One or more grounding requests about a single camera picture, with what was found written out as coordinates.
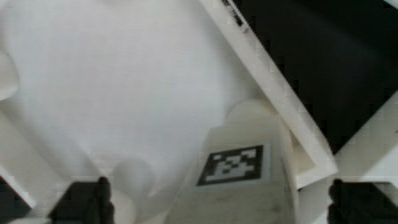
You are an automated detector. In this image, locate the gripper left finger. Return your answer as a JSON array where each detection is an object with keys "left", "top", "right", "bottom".
[{"left": 48, "top": 177, "right": 115, "bottom": 224}]

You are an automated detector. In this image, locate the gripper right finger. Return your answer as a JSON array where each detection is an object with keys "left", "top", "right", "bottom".
[{"left": 327, "top": 179, "right": 398, "bottom": 224}]

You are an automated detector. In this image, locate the white leg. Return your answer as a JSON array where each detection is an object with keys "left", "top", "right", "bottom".
[{"left": 163, "top": 99, "right": 296, "bottom": 224}]

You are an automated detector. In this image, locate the white square tabletop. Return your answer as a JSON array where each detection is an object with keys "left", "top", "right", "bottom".
[{"left": 0, "top": 0, "right": 341, "bottom": 224}]

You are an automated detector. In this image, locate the white obstacle fence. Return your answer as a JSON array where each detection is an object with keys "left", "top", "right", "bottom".
[{"left": 298, "top": 94, "right": 398, "bottom": 224}]

